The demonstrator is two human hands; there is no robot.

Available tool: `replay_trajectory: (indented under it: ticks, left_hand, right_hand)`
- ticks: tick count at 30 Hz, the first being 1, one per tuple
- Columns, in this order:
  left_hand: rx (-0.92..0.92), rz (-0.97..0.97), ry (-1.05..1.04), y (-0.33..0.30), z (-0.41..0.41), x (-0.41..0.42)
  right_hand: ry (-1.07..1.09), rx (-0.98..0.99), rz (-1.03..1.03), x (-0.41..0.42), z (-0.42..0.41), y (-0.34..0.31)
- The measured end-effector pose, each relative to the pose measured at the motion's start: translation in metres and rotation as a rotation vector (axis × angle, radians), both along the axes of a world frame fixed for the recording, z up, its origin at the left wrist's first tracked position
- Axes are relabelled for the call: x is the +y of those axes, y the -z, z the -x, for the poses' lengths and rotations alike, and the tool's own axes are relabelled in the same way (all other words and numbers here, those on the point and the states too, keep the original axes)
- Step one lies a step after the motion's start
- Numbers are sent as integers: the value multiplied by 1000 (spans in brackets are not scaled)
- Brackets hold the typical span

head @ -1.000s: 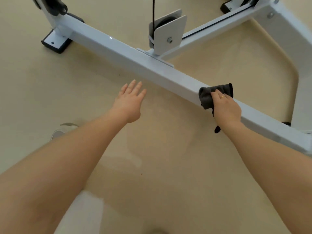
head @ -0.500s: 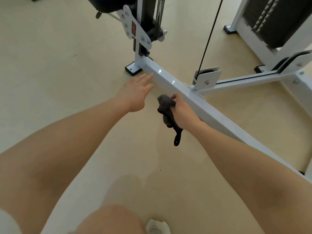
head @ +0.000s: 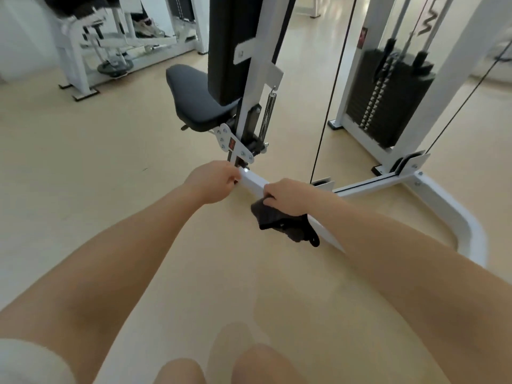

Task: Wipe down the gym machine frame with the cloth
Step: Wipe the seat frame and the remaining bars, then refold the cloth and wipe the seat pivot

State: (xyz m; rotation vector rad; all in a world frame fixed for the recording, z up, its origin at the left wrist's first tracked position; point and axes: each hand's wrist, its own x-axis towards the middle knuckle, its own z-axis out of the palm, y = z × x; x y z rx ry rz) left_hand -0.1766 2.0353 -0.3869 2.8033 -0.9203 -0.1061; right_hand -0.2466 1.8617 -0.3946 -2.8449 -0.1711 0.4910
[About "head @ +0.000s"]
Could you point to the person's right hand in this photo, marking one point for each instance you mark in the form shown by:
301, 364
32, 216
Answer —
294, 197

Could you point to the person's left hand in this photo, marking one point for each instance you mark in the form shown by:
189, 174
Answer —
212, 181

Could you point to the dark grey cleaning cloth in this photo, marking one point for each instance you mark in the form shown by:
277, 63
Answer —
268, 215

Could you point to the white gym machine frame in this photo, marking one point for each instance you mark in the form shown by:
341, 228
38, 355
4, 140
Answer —
460, 219

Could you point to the person's left forearm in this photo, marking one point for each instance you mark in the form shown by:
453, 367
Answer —
100, 275

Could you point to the person's right forearm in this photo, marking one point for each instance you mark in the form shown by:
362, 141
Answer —
420, 283

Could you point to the person's right leg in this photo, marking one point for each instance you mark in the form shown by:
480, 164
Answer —
262, 367

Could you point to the person's leg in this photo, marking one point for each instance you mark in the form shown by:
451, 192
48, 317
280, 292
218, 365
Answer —
262, 367
180, 373

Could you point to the person's left leg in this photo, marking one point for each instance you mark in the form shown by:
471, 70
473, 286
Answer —
180, 373

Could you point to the black red arrow sticker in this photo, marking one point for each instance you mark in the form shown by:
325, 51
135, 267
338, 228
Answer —
232, 145

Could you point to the black padded seat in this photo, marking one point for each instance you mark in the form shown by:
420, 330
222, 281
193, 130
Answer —
196, 99

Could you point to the metal coil spring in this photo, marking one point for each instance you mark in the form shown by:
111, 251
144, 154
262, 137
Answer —
267, 115

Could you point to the black weight stack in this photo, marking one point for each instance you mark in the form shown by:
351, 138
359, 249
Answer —
392, 103
182, 7

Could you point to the grey weight plate disc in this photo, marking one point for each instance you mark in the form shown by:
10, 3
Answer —
115, 67

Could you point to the small black red sticker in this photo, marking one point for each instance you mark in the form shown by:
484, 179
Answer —
362, 37

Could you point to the chrome guide rod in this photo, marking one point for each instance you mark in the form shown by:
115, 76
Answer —
400, 19
436, 23

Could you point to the white shirt sleeve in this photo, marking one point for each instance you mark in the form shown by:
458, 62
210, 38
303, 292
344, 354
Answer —
28, 363

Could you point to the white bench frame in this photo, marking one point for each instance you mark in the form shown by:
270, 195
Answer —
76, 51

